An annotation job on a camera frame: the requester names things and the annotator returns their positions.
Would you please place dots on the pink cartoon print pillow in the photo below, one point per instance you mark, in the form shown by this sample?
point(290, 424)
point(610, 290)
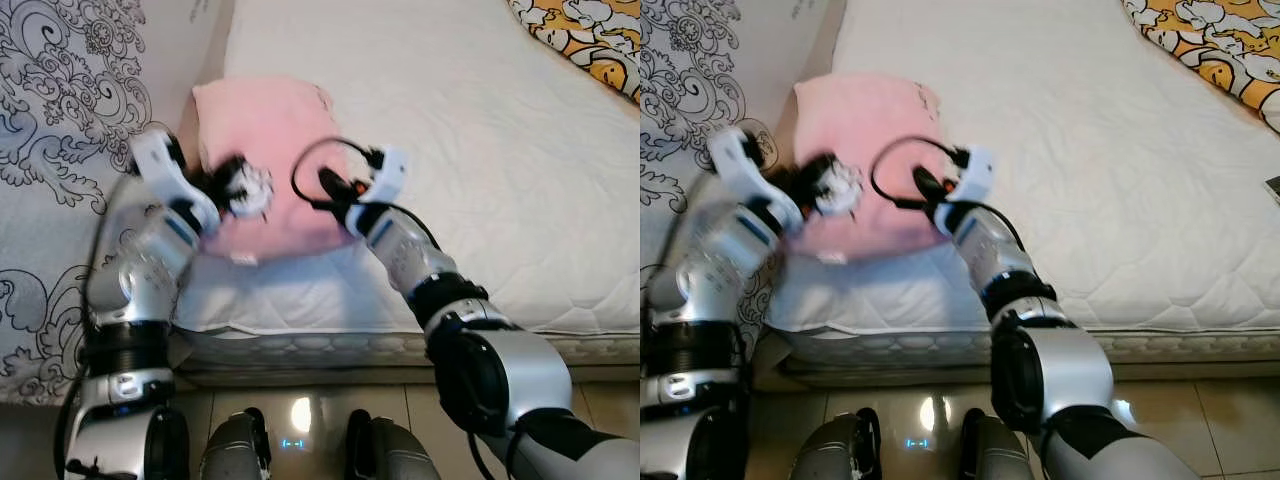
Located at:
point(280, 130)
point(880, 125)

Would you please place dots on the yellow cartoon print blanket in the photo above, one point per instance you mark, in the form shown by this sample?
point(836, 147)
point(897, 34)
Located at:
point(590, 40)
point(1210, 45)

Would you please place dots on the dark red-green cover book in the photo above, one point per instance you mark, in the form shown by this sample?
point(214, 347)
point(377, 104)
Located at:
point(1274, 190)

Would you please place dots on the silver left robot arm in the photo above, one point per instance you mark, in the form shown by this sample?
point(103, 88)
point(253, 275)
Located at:
point(140, 280)
point(720, 260)

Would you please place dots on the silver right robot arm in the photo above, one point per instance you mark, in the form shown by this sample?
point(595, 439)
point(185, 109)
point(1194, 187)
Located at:
point(1070, 370)
point(520, 380)

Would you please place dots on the white quilted mattress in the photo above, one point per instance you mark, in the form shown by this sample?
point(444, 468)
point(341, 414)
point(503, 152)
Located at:
point(480, 150)
point(1100, 150)

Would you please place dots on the grey ornament print headboard cushion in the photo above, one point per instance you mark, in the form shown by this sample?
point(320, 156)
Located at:
point(690, 80)
point(70, 90)

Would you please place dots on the grey left robot leg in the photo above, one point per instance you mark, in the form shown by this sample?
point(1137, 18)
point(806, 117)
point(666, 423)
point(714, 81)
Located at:
point(235, 450)
point(835, 452)

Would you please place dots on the grey robot leg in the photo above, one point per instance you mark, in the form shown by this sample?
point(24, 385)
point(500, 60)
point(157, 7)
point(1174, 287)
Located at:
point(835, 452)
point(395, 455)
point(235, 450)
point(1000, 455)

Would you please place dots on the grey right robot leg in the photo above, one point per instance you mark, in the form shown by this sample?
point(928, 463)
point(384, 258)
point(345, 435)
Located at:
point(395, 455)
point(1000, 455)

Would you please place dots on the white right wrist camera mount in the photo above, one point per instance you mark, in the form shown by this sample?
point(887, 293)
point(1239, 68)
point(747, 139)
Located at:
point(388, 175)
point(975, 175)

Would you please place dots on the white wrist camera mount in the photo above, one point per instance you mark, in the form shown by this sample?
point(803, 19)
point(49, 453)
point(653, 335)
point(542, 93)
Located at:
point(160, 165)
point(388, 175)
point(740, 160)
point(975, 175)

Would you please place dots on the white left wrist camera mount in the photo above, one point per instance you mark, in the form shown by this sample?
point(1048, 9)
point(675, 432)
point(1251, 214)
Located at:
point(160, 165)
point(740, 160)

